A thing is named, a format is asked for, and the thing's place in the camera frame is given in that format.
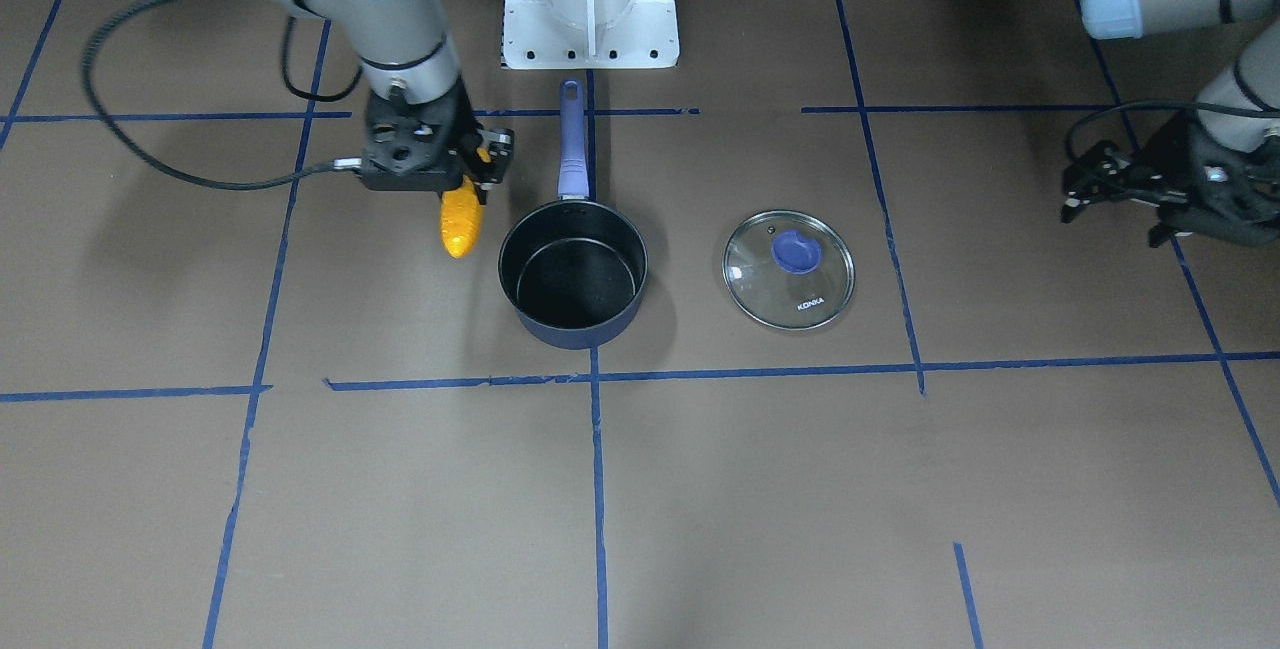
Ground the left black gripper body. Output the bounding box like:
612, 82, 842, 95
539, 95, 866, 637
1130, 113, 1216, 210

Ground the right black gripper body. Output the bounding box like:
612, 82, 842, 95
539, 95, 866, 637
440, 79, 492, 192

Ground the yellow corn cob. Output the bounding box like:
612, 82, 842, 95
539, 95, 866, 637
438, 175, 485, 260

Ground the glass pot lid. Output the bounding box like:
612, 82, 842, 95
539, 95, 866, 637
721, 210, 858, 333

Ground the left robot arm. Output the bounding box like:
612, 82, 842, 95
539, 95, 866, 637
1060, 0, 1279, 247

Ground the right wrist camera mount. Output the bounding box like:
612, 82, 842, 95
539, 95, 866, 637
357, 90, 447, 193

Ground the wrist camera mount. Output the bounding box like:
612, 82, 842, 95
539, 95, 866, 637
357, 90, 447, 193
1148, 129, 1279, 248

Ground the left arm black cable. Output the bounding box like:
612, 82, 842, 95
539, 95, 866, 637
1064, 101, 1280, 170

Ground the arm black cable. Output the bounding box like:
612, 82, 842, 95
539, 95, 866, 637
1064, 101, 1280, 170
82, 0, 365, 192

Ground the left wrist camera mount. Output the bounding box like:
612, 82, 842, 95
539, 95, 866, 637
1148, 129, 1279, 248

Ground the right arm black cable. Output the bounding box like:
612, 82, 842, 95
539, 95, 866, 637
82, 0, 365, 192

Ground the blue saucepan with handle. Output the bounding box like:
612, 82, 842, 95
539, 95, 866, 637
498, 79, 649, 349

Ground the white pillar mount base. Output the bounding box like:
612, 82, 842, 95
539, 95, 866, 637
500, 0, 681, 70

